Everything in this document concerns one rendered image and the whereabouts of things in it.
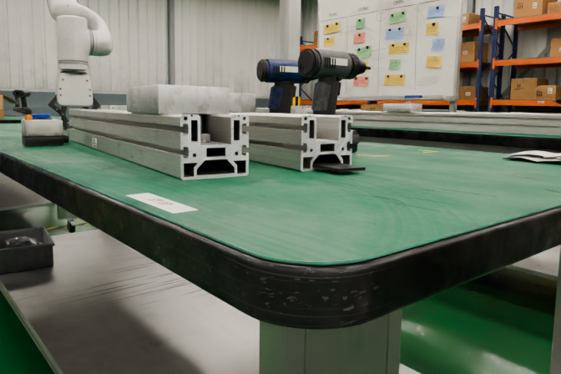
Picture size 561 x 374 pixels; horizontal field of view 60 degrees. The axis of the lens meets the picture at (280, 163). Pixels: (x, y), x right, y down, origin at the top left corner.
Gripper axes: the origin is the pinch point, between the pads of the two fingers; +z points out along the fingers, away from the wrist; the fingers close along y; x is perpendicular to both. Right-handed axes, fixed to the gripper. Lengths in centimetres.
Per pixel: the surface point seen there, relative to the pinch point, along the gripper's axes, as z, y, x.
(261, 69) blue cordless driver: -15, -35, 52
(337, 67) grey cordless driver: -15, -38, 78
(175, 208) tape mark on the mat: 4, 12, 116
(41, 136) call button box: 1.6, 13.6, 35.1
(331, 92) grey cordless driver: -9, -37, 77
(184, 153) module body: 0, 4, 98
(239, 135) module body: -2, -4, 99
